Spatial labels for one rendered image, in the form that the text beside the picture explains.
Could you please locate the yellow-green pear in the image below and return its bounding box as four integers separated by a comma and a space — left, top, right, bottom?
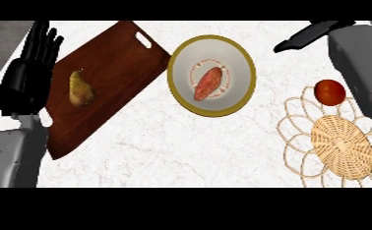
66, 70, 97, 108

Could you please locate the brown wooden cutting board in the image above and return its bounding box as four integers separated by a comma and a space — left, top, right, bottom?
45, 20, 172, 161

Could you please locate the white bowl with gold rim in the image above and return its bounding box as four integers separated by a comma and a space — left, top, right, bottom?
165, 34, 257, 118

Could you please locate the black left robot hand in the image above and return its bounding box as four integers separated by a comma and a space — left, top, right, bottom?
0, 20, 65, 117

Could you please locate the red tomato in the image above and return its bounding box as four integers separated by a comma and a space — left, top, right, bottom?
313, 79, 347, 107

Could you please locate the woven wicker placemat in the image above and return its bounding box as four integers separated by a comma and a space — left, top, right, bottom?
276, 85, 372, 189

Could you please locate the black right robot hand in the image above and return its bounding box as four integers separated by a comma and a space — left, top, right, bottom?
271, 20, 357, 54

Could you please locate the orange-red sweet potato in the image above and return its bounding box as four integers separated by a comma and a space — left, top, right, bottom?
192, 66, 226, 103

